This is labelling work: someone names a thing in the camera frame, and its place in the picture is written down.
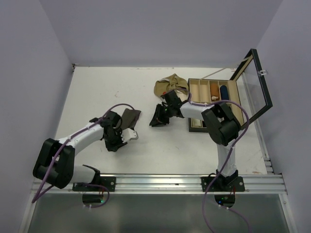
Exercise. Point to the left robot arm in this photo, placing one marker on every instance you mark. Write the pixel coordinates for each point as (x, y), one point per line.
(56, 161)

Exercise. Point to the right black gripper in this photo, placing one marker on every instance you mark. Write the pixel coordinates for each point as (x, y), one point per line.
(157, 119)

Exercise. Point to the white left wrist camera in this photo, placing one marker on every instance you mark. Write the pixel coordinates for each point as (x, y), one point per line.
(128, 135)

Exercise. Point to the aluminium mounting rail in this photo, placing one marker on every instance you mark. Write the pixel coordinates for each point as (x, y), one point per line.
(191, 184)

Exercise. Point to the khaki crumpled underwear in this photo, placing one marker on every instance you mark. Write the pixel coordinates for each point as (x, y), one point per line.
(173, 82)

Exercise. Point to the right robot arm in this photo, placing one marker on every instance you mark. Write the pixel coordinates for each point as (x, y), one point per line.
(222, 127)

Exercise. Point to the rolled navy underwear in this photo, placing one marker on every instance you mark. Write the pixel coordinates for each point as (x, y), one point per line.
(224, 92)

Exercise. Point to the rolled cream underwear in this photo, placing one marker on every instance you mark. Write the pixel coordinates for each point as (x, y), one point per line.
(196, 123)

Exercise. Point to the rolled orange underwear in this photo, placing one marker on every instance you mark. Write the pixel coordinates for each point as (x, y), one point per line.
(214, 91)

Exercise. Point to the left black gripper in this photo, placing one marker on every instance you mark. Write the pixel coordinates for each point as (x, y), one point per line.
(114, 147)

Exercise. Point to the brown underwear beige waistband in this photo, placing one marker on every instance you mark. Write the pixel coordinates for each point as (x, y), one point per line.
(129, 118)

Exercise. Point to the black compartment storage box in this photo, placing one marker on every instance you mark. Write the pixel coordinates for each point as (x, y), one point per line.
(246, 86)

